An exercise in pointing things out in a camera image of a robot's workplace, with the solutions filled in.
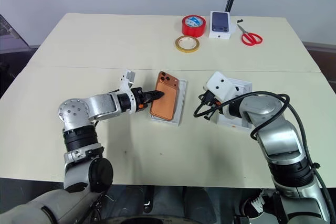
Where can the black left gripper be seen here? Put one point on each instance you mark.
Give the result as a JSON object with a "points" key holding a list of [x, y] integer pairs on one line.
{"points": [[139, 99]]}

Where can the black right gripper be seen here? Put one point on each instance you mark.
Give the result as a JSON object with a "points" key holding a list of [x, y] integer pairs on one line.
{"points": [[211, 100]]}

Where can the orange smartphone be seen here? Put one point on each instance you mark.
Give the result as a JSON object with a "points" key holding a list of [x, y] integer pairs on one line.
{"points": [[165, 98]]}

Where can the white phone box lid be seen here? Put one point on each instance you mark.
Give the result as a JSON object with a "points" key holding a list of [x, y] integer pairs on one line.
{"points": [[246, 85]]}

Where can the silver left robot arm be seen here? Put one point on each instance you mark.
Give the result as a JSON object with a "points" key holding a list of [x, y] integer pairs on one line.
{"points": [[99, 106]]}

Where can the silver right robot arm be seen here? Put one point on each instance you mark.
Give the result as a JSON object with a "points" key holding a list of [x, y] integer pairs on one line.
{"points": [[278, 134]]}

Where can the white phone box base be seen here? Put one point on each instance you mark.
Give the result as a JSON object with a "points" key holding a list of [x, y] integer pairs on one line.
{"points": [[182, 103]]}

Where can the white box with phone print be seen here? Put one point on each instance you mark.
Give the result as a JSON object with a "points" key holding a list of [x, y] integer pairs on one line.
{"points": [[220, 24]]}

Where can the yellow tape roll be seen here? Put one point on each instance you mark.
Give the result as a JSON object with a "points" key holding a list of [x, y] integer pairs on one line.
{"points": [[181, 47]]}

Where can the red tape roll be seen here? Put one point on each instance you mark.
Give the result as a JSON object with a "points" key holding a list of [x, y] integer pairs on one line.
{"points": [[193, 28]]}

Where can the dark rounded shape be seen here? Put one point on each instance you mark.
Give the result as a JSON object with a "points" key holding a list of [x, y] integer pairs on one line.
{"points": [[197, 203]]}

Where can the black white laced shoe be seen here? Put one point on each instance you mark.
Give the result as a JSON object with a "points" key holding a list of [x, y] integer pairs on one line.
{"points": [[253, 204]]}

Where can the small black clip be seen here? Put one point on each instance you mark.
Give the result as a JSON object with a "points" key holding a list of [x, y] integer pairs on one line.
{"points": [[239, 21]]}

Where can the metal table leg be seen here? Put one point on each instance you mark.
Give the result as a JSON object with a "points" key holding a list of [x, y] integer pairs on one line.
{"points": [[148, 200]]}

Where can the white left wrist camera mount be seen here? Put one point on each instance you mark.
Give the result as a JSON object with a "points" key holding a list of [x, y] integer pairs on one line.
{"points": [[126, 77]]}

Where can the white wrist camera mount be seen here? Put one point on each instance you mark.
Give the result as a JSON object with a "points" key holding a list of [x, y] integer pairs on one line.
{"points": [[126, 77], [220, 83]]}

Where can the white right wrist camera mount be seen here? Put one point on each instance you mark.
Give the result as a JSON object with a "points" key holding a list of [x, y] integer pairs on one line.
{"points": [[220, 83]]}

